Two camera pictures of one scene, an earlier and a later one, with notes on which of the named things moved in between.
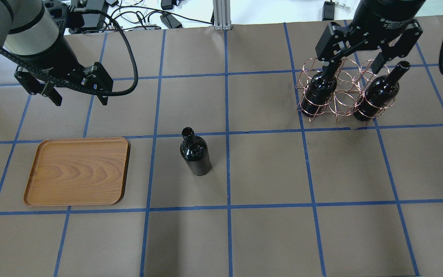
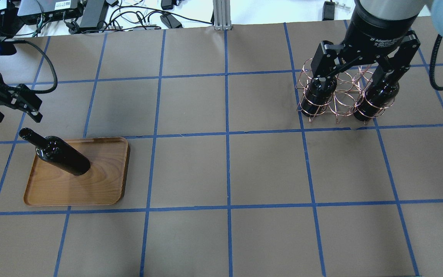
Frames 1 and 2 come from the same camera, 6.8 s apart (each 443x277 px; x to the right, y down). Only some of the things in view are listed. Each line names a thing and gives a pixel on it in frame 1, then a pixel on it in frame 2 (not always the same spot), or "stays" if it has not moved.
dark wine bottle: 195,150 -> 57,151
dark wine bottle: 318,94 stays
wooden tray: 75,171 stays
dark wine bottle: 380,94 stays
